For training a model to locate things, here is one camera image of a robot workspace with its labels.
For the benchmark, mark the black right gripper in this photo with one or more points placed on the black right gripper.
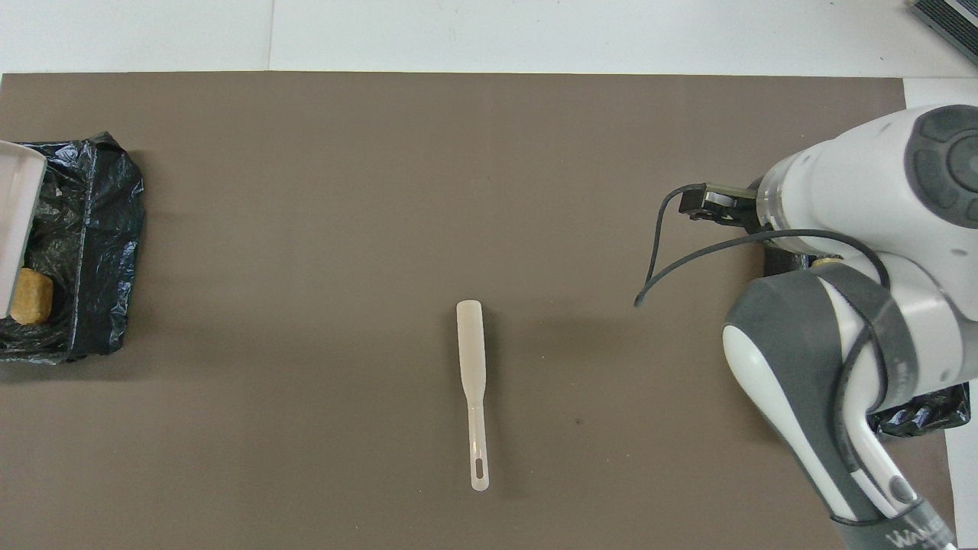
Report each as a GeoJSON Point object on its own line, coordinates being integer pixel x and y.
{"type": "Point", "coordinates": [733, 218]}

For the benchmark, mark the black bag lined bin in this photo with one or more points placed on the black bag lined bin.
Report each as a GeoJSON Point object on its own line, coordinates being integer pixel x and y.
{"type": "Point", "coordinates": [92, 252]}
{"type": "Point", "coordinates": [924, 412]}

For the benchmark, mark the beige plastic dustpan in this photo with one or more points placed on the beige plastic dustpan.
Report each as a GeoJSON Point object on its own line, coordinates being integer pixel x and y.
{"type": "Point", "coordinates": [15, 214]}

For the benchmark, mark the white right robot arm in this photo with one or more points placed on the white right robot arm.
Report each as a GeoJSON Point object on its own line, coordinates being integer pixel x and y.
{"type": "Point", "coordinates": [840, 191]}

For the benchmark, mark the dark ribbed device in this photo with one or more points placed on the dark ribbed device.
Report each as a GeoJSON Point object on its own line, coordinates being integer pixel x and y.
{"type": "Point", "coordinates": [947, 23]}

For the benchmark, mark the brown bread roll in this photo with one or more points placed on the brown bread roll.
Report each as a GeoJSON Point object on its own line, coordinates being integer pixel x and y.
{"type": "Point", "coordinates": [30, 297]}

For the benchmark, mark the brown table mat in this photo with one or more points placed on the brown table mat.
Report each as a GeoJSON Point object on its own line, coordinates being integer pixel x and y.
{"type": "Point", "coordinates": [382, 191]}

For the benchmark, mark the beige hand brush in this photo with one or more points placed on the beige hand brush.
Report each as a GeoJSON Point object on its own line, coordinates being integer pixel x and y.
{"type": "Point", "coordinates": [471, 344]}

